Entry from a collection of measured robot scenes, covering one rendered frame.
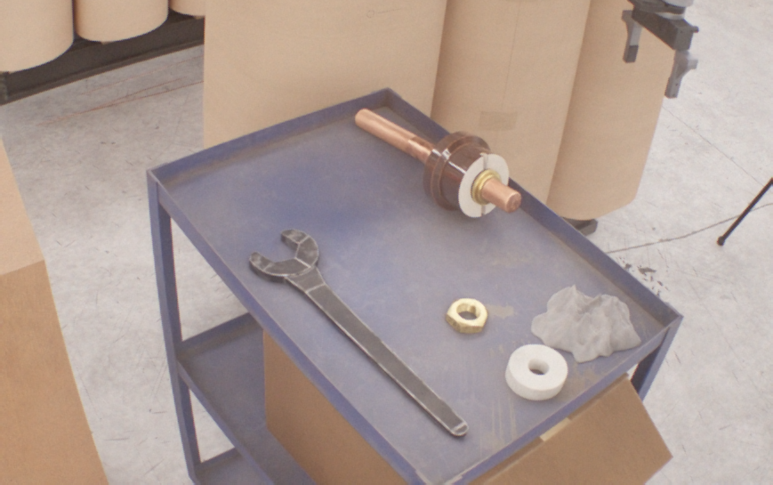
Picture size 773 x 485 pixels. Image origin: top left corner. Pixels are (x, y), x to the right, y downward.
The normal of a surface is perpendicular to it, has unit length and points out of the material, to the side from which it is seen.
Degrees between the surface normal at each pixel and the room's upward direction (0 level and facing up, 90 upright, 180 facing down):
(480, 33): 90
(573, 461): 26
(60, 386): 90
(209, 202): 0
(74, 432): 90
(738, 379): 0
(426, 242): 0
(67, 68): 90
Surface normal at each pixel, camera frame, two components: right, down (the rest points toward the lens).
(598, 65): -0.34, 0.58
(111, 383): 0.10, -0.76
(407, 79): 0.59, 0.56
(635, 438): 0.36, -0.44
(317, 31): 0.04, 0.65
